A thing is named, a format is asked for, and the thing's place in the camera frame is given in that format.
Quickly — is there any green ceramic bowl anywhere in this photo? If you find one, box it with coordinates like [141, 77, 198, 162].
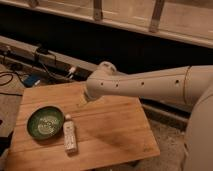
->
[26, 106, 64, 140]

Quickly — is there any white plug connector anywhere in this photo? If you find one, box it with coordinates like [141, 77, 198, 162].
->
[67, 66, 77, 79]

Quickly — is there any metal window bracket centre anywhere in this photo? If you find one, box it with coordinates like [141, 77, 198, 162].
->
[93, 0, 103, 21]

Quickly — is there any metal window bracket right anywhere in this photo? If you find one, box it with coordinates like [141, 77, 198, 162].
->
[149, 0, 165, 33]

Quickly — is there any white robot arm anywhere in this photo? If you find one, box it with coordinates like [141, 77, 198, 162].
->
[84, 61, 213, 171]

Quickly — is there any blue box on floor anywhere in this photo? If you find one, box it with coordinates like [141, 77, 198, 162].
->
[23, 75, 40, 88]

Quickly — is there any wooden cutting board table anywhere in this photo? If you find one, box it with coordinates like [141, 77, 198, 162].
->
[5, 83, 160, 171]

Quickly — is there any black clamp device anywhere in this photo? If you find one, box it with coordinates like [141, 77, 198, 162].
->
[35, 46, 50, 56]

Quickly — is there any metal window bracket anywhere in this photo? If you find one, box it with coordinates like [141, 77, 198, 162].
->
[149, 0, 165, 33]
[93, 0, 103, 21]

